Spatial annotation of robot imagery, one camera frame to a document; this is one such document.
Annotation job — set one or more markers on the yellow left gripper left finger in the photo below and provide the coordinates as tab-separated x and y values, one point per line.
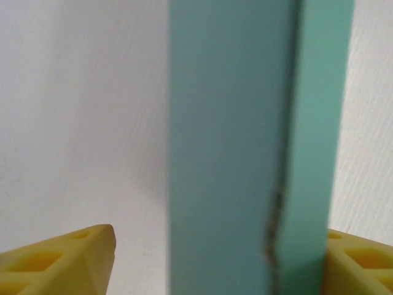
55	264

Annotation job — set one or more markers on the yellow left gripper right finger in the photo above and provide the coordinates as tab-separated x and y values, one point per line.
362	267

